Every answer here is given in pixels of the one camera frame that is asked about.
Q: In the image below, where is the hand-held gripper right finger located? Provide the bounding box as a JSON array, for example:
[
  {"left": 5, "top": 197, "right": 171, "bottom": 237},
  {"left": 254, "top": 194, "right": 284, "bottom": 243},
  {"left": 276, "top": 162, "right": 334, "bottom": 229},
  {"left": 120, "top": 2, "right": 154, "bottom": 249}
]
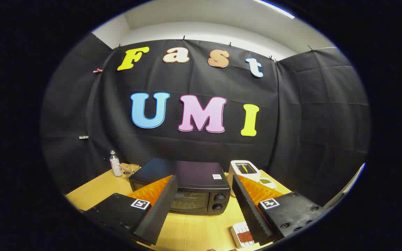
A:
[{"left": 232, "top": 174, "right": 327, "bottom": 246}]

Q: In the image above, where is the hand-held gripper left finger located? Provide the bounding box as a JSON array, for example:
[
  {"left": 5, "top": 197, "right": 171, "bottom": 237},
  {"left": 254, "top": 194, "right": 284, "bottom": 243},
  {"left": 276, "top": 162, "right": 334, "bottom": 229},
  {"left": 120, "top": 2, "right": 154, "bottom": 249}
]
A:
[{"left": 84, "top": 175, "right": 179, "bottom": 245}]

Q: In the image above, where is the black toaster oven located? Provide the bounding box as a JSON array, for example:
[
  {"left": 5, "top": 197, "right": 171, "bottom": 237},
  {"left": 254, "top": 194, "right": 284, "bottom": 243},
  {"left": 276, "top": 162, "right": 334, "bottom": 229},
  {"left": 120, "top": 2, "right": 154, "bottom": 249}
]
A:
[{"left": 128, "top": 158, "right": 231, "bottom": 215}]

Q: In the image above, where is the white toaster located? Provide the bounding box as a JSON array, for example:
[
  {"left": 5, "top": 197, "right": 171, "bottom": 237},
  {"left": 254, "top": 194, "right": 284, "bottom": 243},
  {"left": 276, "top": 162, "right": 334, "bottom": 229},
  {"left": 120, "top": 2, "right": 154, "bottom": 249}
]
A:
[{"left": 228, "top": 160, "right": 261, "bottom": 198}]

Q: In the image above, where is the white ridged tray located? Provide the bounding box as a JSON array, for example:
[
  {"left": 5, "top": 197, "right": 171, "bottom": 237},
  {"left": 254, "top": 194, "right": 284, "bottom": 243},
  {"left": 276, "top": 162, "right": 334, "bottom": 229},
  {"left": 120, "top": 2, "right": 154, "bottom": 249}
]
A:
[{"left": 231, "top": 221, "right": 257, "bottom": 249}]

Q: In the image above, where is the small white dish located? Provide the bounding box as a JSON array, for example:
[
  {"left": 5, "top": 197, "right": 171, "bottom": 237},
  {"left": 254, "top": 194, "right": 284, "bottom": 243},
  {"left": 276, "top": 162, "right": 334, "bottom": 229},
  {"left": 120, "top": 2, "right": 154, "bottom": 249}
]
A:
[{"left": 258, "top": 177, "right": 278, "bottom": 190}]

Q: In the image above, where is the clear bottle with white cap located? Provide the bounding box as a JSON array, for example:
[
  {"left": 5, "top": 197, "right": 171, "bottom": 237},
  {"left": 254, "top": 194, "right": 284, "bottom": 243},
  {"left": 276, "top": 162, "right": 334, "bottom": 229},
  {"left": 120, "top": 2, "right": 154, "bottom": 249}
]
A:
[{"left": 109, "top": 150, "right": 122, "bottom": 177}]

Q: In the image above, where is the black backdrop cloth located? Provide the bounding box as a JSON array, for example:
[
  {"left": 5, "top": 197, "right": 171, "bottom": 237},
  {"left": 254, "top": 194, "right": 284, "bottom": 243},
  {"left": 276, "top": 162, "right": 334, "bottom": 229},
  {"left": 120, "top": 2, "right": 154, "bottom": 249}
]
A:
[{"left": 40, "top": 32, "right": 372, "bottom": 206}]

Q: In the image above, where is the small wire basket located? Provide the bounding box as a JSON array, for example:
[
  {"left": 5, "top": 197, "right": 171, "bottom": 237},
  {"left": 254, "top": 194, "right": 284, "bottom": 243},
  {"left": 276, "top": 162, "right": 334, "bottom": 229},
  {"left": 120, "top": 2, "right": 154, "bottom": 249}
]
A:
[{"left": 119, "top": 163, "right": 141, "bottom": 182}]

